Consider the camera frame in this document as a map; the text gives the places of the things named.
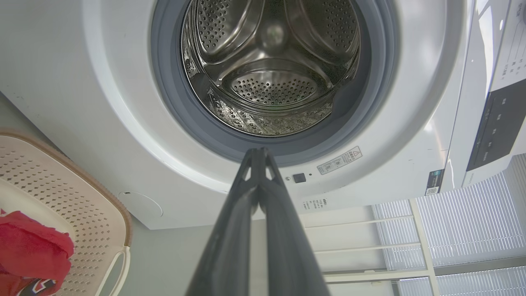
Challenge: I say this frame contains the dark grey appliance control panel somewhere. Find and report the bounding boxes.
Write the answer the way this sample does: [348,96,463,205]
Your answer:
[466,78,526,173]

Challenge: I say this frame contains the white window frame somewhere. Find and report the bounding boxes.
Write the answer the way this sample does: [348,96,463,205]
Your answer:
[300,199,526,296]

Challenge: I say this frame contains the cream perforated laundry basket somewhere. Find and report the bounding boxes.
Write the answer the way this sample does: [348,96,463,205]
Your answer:
[0,132,133,296]

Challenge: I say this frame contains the red garment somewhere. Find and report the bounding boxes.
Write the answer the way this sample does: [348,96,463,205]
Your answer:
[0,210,75,296]

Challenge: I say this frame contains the white window blinds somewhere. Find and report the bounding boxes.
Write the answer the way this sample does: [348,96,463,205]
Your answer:
[372,154,526,296]

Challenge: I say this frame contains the round filter cover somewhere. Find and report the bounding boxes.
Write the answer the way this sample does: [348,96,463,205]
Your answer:
[118,191,164,219]

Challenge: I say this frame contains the grey warning sticker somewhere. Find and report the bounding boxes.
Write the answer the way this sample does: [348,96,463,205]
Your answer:
[316,146,363,176]

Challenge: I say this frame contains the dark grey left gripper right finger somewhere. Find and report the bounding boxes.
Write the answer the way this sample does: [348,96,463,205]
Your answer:
[261,148,332,296]

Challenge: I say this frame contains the white front-load washing machine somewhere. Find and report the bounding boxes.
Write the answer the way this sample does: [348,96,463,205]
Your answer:
[0,0,526,231]

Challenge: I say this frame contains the grey rubber door gasket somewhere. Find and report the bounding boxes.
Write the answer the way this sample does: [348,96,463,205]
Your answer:
[150,0,400,165]

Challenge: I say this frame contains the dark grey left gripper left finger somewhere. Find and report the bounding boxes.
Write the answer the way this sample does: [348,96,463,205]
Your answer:
[185,148,261,296]

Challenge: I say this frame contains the black QR label sticker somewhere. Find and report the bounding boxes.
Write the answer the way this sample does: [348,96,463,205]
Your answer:
[425,169,445,197]

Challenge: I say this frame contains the small printed text label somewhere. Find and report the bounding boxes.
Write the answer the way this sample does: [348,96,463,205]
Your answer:
[302,197,328,211]

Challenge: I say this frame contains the stainless steel washing machine drum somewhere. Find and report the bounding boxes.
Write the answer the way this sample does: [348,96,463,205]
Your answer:
[181,0,361,137]

